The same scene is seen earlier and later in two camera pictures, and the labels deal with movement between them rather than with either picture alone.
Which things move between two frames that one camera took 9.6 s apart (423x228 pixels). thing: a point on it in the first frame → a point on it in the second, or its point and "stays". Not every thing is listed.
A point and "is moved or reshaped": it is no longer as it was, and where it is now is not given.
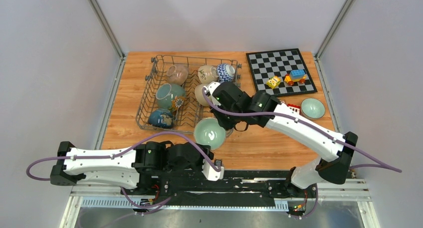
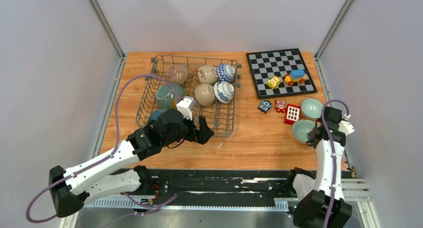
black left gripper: x=211 y=154 → x=201 y=135
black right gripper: x=228 y=125 → x=311 y=139
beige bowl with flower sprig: x=207 y=74 stays
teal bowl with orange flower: x=170 y=96 stays
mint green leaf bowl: x=208 y=131 is moved or reshaped
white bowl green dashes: x=313 y=108 stays
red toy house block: x=294 y=109 stays
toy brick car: x=299 y=75 stays
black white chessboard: x=264 y=65 stays
